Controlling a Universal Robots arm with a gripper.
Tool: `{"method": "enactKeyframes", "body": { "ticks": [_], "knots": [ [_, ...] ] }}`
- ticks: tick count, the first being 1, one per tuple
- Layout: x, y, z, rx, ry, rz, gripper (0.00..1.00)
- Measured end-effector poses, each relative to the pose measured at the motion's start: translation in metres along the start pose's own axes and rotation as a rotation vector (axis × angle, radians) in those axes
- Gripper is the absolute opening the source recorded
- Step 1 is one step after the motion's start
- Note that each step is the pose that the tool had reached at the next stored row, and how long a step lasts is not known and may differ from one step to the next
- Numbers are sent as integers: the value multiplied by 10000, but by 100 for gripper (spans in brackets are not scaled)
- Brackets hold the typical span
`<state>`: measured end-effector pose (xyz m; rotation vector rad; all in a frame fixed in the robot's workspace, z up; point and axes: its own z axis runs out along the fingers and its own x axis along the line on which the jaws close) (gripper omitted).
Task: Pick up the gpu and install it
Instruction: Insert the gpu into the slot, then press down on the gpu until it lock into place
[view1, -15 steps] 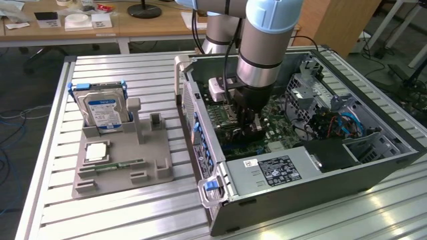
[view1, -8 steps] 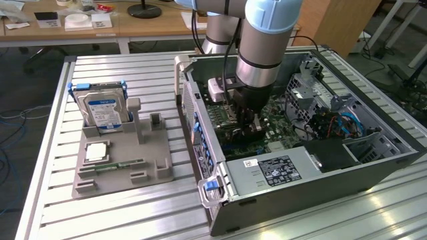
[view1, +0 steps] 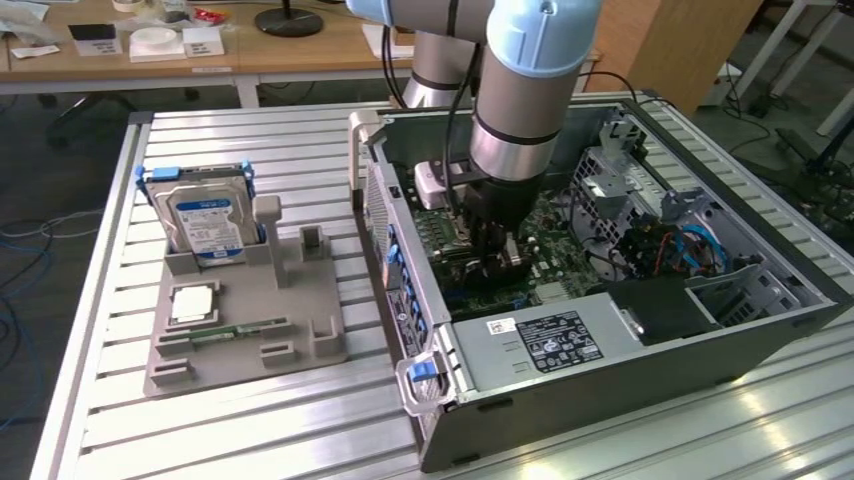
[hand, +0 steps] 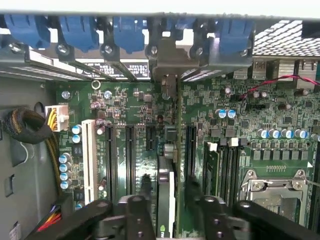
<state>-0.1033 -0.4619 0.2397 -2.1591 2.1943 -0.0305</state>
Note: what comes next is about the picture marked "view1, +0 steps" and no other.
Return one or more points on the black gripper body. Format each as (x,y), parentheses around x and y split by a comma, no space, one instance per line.
(504,200)

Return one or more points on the graphics card with metal bracket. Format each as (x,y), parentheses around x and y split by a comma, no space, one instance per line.
(497,282)

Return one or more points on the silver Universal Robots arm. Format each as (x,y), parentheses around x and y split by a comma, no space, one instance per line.
(521,115)

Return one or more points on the CPU socket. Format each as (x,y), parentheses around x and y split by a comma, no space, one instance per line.
(461,232)

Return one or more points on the green motherboard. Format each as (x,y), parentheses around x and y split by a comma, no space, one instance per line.
(561,240)

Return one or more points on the perforated silver drive cage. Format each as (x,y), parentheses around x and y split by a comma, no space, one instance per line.
(611,200)

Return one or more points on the grey power supply unit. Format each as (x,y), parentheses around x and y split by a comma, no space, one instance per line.
(491,357)

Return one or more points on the black fan shroud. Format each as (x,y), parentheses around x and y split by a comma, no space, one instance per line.
(661,310)

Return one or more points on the open dark PC case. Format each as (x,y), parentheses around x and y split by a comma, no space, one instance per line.
(601,400)

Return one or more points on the silver disk bay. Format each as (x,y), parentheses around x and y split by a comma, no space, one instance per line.
(735,300)

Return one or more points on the white paper stack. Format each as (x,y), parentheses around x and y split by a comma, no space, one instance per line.
(374,42)

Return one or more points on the wooden cabinet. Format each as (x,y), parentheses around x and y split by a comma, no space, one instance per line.
(668,50)

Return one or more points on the green RAM stick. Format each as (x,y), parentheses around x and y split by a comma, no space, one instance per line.
(221,334)

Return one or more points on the grey parts rack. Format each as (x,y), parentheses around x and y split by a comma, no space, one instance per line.
(234,360)

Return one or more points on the silver CPU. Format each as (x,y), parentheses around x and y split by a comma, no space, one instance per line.
(193,304)

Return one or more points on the black round lamp base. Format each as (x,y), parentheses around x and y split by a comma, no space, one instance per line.
(290,25)

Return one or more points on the black equipment stand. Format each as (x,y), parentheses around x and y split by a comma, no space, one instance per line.
(828,165)

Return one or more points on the white labelled box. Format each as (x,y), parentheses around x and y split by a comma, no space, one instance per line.
(201,42)

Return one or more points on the red packet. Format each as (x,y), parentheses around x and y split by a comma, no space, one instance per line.
(209,15)

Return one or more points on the black chair base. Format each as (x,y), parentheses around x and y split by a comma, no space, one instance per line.
(88,107)

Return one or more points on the white box with black top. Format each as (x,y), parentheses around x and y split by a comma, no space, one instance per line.
(97,45)

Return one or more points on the beige tape roll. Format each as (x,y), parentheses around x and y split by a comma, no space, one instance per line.
(128,5)

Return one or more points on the wooden desk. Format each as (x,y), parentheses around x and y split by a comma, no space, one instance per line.
(68,67)

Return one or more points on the white paper label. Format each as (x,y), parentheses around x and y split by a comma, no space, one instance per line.
(34,51)

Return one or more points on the clear plastic bag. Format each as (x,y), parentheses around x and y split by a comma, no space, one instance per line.
(21,25)

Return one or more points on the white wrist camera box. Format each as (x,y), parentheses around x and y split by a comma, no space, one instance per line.
(430,187)

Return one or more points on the hard disk with blue bracket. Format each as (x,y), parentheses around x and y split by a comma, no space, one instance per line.
(201,225)

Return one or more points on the white desk frame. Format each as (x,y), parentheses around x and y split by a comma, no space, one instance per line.
(772,45)

